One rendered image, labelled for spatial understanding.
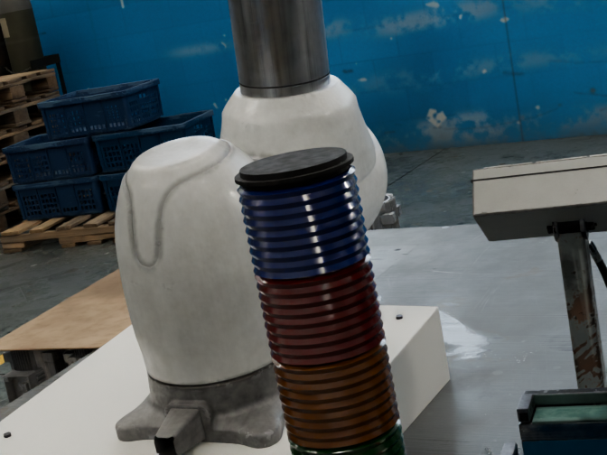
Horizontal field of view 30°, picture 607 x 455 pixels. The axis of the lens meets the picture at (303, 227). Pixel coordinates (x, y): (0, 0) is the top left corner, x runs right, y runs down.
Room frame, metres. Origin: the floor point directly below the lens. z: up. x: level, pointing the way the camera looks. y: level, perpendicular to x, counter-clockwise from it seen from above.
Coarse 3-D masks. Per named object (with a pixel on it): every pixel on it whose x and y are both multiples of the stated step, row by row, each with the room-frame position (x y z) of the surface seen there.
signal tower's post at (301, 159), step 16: (272, 160) 0.56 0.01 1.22; (288, 160) 0.56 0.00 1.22; (304, 160) 0.55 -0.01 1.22; (320, 160) 0.54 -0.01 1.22; (336, 160) 0.54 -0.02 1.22; (352, 160) 0.54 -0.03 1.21; (240, 176) 0.55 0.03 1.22; (256, 176) 0.53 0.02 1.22; (272, 176) 0.53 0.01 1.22; (288, 176) 0.53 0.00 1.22; (304, 176) 0.52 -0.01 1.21; (320, 176) 0.53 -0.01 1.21
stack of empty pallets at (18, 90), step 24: (24, 72) 7.66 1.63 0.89; (48, 72) 7.52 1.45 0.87; (0, 96) 7.22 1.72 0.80; (24, 96) 7.62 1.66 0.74; (48, 96) 7.48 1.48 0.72; (0, 120) 7.25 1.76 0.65; (24, 120) 7.25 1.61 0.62; (0, 144) 7.24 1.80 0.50; (0, 168) 7.64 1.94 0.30; (0, 192) 6.93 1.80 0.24; (0, 216) 6.93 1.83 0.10
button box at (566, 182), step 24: (504, 168) 1.05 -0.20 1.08; (528, 168) 1.04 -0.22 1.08; (552, 168) 1.03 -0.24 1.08; (576, 168) 1.02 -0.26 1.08; (600, 168) 1.01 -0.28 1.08; (480, 192) 1.05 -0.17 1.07; (504, 192) 1.04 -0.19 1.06; (528, 192) 1.03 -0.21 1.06; (552, 192) 1.02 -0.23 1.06; (576, 192) 1.01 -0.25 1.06; (600, 192) 1.00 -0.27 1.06; (480, 216) 1.04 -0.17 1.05; (504, 216) 1.03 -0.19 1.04; (528, 216) 1.03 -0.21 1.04; (552, 216) 1.03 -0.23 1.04; (576, 216) 1.02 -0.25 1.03; (600, 216) 1.02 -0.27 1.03
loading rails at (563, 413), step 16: (528, 400) 0.86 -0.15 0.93; (544, 400) 0.87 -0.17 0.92; (560, 400) 0.87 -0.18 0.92; (576, 400) 0.86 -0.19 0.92; (592, 400) 0.86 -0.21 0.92; (528, 416) 0.85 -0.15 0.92; (544, 416) 0.85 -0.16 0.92; (560, 416) 0.85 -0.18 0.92; (576, 416) 0.84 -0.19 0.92; (592, 416) 0.84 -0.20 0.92; (528, 432) 0.85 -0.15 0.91; (544, 432) 0.84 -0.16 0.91; (560, 432) 0.84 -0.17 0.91; (576, 432) 0.84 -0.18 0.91; (592, 432) 0.83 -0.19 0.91; (512, 448) 0.78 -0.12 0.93; (528, 448) 0.85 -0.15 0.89; (544, 448) 0.85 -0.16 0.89; (560, 448) 0.84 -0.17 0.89; (576, 448) 0.84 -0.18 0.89; (592, 448) 0.83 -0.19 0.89
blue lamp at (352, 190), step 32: (256, 192) 0.53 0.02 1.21; (288, 192) 0.52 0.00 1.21; (320, 192) 0.53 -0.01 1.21; (352, 192) 0.54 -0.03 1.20; (256, 224) 0.53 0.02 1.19; (288, 224) 0.52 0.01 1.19; (320, 224) 0.52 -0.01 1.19; (352, 224) 0.54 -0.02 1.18; (256, 256) 0.54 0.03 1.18; (288, 256) 0.52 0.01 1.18; (320, 256) 0.52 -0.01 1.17; (352, 256) 0.53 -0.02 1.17
